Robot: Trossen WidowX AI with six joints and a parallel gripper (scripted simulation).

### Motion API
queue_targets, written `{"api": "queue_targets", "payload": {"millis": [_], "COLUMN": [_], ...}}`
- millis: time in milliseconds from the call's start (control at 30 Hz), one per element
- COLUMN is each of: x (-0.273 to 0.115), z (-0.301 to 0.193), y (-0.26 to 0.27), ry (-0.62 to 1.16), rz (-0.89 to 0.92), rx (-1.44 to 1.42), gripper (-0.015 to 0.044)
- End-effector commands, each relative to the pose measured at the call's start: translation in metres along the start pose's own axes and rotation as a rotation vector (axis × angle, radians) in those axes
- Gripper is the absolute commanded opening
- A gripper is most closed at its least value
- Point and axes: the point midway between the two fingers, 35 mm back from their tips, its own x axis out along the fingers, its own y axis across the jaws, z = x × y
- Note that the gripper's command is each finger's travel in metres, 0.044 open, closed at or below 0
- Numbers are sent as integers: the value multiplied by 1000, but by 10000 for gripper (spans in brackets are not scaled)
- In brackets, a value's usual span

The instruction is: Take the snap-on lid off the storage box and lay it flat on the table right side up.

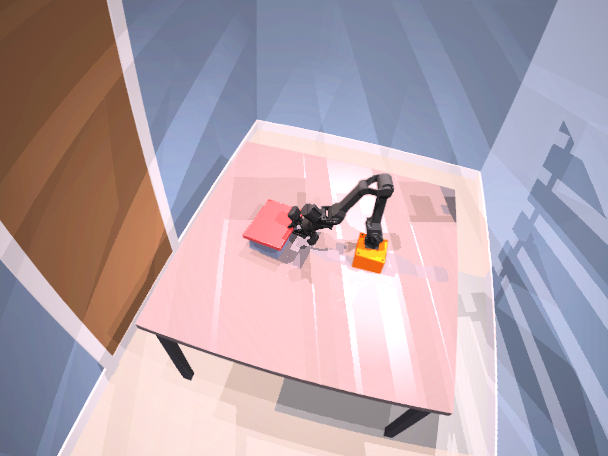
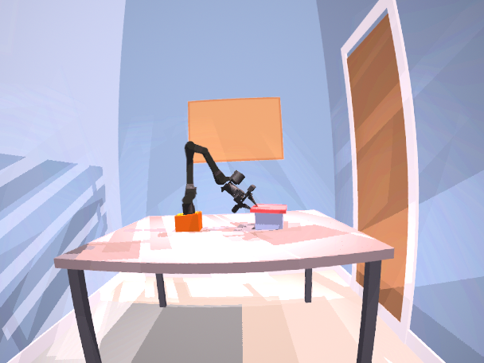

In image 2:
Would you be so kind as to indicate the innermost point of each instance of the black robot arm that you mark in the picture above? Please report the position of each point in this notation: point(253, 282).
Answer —
point(191, 191)

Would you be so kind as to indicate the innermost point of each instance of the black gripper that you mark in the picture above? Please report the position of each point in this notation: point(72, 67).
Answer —
point(248, 194)

